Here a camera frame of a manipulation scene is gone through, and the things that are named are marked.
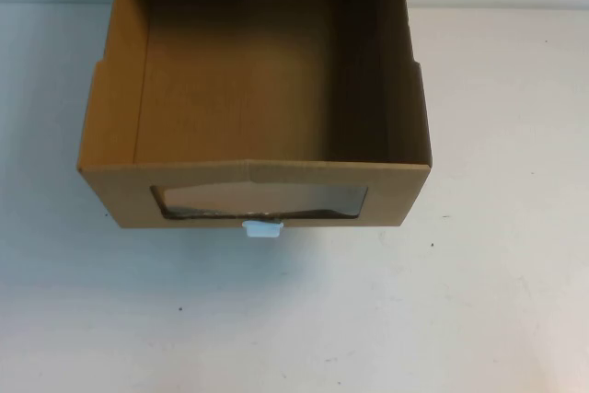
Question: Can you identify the cardboard drawer with large window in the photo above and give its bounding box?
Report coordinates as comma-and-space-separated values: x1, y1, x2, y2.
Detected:
75, 0, 434, 231

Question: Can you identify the white handle on large-window drawer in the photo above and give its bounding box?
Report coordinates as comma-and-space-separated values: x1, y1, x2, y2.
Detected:
242, 220, 283, 242

